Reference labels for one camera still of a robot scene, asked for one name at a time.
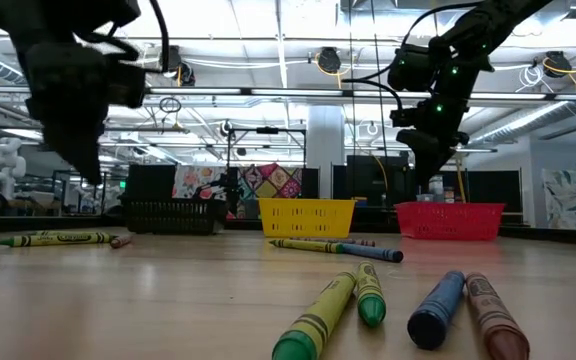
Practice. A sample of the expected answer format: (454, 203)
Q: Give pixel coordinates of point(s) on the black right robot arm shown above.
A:
(468, 30)

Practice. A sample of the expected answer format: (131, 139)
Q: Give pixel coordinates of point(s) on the black partition panel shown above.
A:
(363, 180)
(150, 182)
(493, 187)

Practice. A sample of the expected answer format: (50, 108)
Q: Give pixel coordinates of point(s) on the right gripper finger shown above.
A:
(424, 170)
(440, 167)

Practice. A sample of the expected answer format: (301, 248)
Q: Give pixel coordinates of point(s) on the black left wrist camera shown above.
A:
(128, 85)

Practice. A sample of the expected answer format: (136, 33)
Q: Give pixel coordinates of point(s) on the black plastic basket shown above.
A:
(168, 217)

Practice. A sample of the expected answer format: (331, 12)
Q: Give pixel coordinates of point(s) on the stacked plastic containers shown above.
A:
(440, 195)

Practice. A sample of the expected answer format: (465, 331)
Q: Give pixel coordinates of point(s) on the leaf patterned cloth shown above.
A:
(575, 200)

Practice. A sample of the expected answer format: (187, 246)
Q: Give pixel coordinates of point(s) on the white pillar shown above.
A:
(325, 150)

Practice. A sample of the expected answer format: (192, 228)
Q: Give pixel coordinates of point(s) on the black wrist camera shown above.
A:
(128, 85)
(404, 118)

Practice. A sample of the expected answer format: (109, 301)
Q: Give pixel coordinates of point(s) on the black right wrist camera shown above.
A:
(404, 118)

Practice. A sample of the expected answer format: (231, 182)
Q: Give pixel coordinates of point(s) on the red plastic basket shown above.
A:
(448, 222)

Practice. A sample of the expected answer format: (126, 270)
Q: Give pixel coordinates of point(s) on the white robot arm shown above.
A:
(5, 165)

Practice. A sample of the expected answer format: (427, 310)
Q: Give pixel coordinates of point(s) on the black frame stand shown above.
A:
(268, 130)

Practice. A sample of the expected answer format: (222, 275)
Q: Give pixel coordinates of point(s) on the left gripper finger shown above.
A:
(70, 145)
(93, 150)

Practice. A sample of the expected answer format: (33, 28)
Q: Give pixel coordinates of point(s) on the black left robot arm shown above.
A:
(58, 20)

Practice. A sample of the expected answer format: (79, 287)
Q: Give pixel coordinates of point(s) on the floral patterned cloth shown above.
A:
(193, 182)

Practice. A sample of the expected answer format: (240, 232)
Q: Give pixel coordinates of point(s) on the yellow plastic basket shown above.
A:
(308, 217)

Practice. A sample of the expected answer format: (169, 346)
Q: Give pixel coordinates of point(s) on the blue crayon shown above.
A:
(435, 312)
(373, 252)

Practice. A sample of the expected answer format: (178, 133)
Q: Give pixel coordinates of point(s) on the patchwork patterned cloth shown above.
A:
(268, 182)

